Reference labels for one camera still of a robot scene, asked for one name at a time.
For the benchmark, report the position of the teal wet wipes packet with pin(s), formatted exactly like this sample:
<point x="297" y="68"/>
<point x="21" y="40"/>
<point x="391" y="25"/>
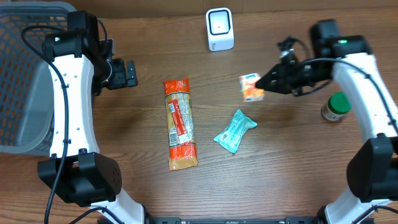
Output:
<point x="230" y="138"/>

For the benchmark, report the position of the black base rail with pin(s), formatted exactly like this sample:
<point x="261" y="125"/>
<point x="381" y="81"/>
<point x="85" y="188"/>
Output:
<point x="286" y="220"/>

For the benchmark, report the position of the orange Kleenex tissue pack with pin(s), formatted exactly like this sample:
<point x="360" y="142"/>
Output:
<point x="248" y="89"/>

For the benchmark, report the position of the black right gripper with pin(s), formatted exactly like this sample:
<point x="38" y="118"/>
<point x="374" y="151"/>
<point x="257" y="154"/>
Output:
<point x="284" y="78"/>

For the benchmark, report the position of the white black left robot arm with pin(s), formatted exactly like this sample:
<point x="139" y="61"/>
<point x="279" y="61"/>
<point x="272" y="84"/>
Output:
<point x="81" y="65"/>

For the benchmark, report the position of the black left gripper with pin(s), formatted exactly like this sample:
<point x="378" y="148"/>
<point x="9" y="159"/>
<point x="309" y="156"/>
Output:
<point x="123" y="73"/>

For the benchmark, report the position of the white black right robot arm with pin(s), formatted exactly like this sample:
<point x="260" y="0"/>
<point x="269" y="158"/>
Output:
<point x="349" y="61"/>

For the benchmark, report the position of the grey plastic mesh basket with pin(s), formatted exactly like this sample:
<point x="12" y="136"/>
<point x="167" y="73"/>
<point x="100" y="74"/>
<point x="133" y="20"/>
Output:
<point x="26" y="84"/>

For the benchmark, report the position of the orange spaghetti pasta packet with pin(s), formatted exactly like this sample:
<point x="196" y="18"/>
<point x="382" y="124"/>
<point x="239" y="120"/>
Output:
<point x="180" y="127"/>

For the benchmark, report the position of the white barcode scanner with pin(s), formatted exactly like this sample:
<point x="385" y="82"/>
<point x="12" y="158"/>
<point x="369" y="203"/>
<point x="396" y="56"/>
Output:
<point x="219" y="26"/>

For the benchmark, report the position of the green lid jar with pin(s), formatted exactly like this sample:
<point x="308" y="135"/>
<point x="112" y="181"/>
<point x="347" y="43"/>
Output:
<point x="336" y="107"/>

